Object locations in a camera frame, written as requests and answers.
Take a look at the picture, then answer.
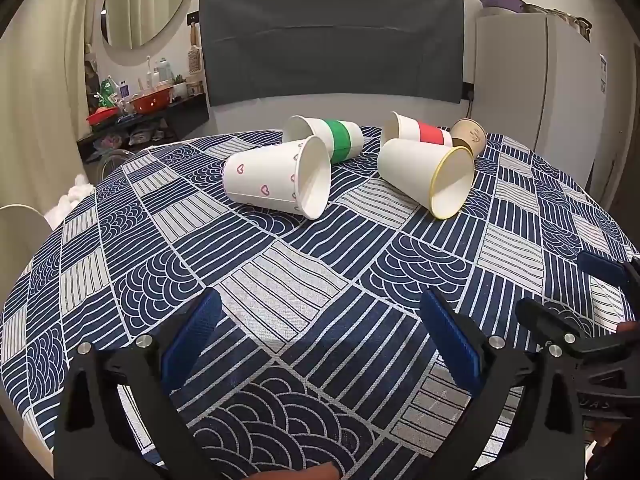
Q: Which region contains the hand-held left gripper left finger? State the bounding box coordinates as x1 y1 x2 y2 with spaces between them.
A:
52 289 223 480

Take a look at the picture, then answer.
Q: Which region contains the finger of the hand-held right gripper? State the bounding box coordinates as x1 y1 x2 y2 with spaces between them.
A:
515 297 596 357
577 251 640 321

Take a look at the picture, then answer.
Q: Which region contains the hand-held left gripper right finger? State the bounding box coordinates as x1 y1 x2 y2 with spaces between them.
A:
420 287 586 480

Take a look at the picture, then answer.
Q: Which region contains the white cup with pink hearts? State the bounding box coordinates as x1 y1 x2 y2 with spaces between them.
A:
222 135 332 220

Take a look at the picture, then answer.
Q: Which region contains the white cup with yellow rim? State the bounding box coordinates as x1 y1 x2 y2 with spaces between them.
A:
377 137 476 220

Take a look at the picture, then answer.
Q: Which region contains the brown paper cup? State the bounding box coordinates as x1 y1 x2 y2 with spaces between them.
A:
450 118 487 159

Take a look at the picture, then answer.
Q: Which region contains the white cup with red band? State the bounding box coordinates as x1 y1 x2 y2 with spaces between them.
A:
382 111 453 148

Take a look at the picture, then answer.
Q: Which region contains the white cup with green band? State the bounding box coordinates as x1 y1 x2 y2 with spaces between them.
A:
283 115 365 164

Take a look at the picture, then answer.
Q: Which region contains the blue and white patterned tablecloth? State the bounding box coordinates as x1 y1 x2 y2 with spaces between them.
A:
0 125 640 480

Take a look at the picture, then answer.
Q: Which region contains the white fluffy cloth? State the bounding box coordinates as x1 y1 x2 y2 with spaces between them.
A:
44 174 97 228

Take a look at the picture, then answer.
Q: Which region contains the white refrigerator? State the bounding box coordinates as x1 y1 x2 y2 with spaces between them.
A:
470 12 613 201

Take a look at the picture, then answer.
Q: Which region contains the black shelf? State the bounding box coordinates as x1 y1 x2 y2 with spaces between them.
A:
77 95 210 163

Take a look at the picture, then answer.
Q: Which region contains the red bowl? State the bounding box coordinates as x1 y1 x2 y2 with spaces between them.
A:
86 107 121 126

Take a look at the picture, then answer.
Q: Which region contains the red colander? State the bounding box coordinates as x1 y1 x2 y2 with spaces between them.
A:
131 86 175 113

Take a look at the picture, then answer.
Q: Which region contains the wooden hairbrush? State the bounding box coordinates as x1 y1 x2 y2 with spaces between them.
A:
188 22 202 76

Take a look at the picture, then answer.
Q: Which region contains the purple basin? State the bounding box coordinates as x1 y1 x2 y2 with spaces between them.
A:
477 0 526 14

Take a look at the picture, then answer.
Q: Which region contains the cream curtain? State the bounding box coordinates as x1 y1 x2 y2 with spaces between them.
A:
0 0 126 241

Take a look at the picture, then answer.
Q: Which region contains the grey cloth-covered screen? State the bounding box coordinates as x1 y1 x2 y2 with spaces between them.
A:
198 0 465 107

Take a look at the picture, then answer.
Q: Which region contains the oval wall mirror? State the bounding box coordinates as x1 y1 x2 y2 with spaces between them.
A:
101 0 194 51

